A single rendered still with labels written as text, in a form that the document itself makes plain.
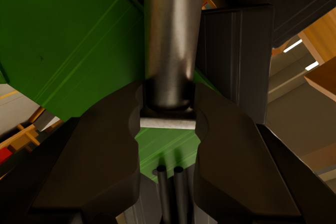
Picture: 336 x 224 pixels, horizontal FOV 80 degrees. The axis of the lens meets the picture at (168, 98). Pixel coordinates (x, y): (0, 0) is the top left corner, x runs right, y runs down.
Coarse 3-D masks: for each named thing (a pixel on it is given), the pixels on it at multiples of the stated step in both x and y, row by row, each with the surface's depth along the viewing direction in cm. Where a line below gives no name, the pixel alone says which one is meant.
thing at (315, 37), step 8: (312, 24) 76; (320, 24) 76; (328, 24) 75; (304, 32) 78; (312, 32) 77; (320, 32) 77; (328, 32) 76; (304, 40) 83; (312, 40) 78; (320, 40) 78; (328, 40) 77; (312, 48) 81; (320, 48) 79; (328, 48) 78; (320, 56) 80; (328, 56) 79; (320, 64) 86
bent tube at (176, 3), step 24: (144, 0) 10; (168, 0) 9; (192, 0) 9; (144, 24) 11; (168, 24) 10; (192, 24) 10; (144, 48) 11; (168, 48) 10; (192, 48) 11; (168, 72) 11; (192, 72) 12; (168, 96) 12; (144, 120) 12; (168, 120) 12; (192, 120) 12
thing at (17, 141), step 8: (24, 128) 484; (32, 128) 502; (48, 128) 556; (16, 136) 462; (24, 136) 485; (32, 136) 491; (0, 144) 431; (8, 144) 455; (16, 144) 466; (24, 144) 477; (0, 152) 431; (8, 152) 441; (0, 160) 423
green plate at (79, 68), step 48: (0, 0) 12; (48, 0) 12; (96, 0) 12; (0, 48) 14; (48, 48) 14; (96, 48) 14; (48, 96) 16; (96, 96) 16; (144, 144) 19; (192, 144) 19
